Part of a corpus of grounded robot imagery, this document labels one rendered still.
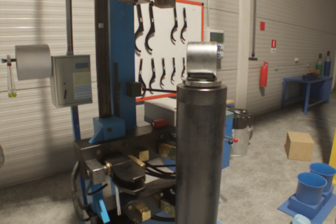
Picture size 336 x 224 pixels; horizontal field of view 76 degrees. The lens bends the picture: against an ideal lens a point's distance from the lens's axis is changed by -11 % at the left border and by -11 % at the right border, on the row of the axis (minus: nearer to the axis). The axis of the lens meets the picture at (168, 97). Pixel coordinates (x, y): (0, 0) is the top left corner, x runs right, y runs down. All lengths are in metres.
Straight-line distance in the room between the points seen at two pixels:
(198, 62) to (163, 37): 2.84
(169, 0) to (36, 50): 1.02
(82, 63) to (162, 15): 2.08
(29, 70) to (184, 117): 1.26
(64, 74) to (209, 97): 1.29
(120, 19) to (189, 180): 1.09
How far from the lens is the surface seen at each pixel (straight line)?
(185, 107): 0.95
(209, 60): 0.93
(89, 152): 1.43
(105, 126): 1.46
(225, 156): 3.38
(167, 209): 1.86
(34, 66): 1.87
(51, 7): 3.16
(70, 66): 1.95
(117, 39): 1.63
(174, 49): 3.88
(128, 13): 1.68
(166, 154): 1.62
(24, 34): 3.08
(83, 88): 1.99
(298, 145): 3.90
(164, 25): 3.78
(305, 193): 2.68
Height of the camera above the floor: 1.63
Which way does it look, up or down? 12 degrees down
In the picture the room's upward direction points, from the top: straight up
